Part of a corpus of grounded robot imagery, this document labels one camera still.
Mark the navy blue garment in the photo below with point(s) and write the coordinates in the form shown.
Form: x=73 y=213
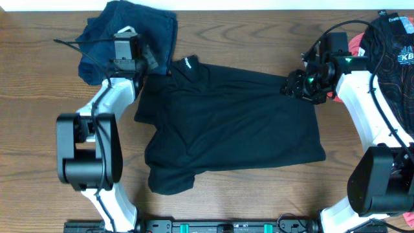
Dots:
x=158 y=29

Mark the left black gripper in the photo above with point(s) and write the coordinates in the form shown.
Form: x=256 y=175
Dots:
x=146 y=54

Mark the coral red shirt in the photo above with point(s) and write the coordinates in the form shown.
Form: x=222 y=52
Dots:
x=355 y=47

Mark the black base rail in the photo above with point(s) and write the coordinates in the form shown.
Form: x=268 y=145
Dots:
x=167 y=226

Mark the plain black t-shirt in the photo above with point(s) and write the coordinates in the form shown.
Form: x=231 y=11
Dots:
x=210 y=118

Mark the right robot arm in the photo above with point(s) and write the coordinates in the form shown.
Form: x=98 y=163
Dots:
x=381 y=185

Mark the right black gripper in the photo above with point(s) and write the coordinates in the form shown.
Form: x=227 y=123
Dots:
x=294 y=83

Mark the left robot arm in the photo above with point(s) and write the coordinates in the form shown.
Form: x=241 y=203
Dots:
x=89 y=153

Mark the black shirt with orange pattern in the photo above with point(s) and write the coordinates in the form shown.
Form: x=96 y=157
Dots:
x=394 y=33

